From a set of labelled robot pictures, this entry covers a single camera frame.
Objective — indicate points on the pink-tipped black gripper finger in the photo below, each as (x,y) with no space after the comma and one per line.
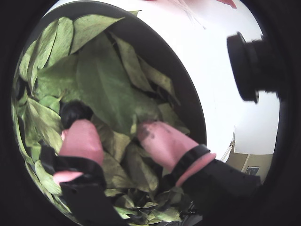
(169,146)
(80,143)

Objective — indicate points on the dark blueberry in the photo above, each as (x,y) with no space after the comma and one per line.
(70,113)

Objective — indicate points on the dark grey round bowl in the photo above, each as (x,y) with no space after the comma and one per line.
(183,96)

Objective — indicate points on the dry olive green leaf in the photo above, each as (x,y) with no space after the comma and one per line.
(141,169)
(115,171)

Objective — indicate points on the pale veined green leaf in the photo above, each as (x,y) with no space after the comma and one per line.
(42,120)

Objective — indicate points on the large broad green leaf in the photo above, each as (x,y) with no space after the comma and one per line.
(105,84)

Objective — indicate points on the long dry green leaf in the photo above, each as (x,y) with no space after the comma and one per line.
(131,63)
(160,80)

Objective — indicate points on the crinkled green leaf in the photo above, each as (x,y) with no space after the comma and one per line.
(56,77)

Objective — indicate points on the beige cabinet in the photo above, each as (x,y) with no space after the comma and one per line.
(240,162)

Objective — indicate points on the mottled green leaf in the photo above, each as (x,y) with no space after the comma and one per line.
(44,51)

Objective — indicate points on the narrow green leaf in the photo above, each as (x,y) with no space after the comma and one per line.
(62,40)

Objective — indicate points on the pointed pale green leaf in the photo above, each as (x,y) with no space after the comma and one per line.
(91,28)

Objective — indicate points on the small green leaf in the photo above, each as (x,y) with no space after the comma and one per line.
(134,13)

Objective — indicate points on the red object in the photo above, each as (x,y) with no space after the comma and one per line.
(230,2)

